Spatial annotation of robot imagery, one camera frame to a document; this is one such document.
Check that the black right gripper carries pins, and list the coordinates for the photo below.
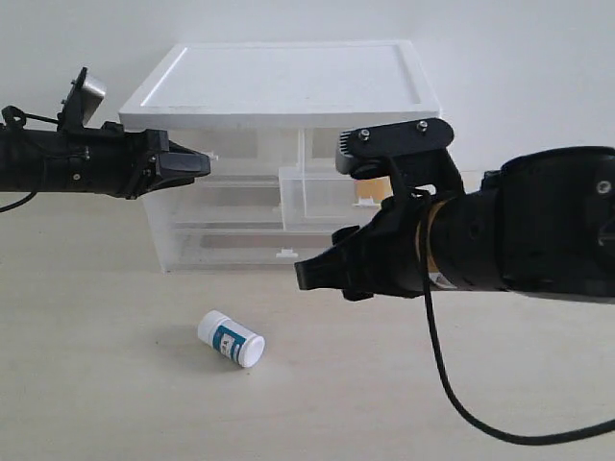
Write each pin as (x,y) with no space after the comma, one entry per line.
(451,243)

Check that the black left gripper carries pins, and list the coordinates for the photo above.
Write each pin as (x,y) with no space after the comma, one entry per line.
(128,165)

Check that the yellow cheese wedge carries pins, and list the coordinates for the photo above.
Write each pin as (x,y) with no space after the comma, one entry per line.
(376,189)

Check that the white pill bottle teal label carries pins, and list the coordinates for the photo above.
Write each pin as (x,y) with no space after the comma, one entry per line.
(231,339)

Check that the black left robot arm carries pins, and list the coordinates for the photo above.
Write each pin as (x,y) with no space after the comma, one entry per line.
(24,159)

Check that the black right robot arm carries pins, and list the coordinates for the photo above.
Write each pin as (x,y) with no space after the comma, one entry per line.
(541,226)

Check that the white plastic drawer cabinet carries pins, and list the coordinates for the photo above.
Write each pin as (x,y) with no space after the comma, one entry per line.
(309,85)

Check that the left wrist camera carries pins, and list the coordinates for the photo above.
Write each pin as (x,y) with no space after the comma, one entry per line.
(84,98)

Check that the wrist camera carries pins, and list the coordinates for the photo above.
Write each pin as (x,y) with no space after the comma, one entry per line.
(411,154)
(84,98)

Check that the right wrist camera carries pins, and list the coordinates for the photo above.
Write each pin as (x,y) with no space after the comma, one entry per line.
(411,154)

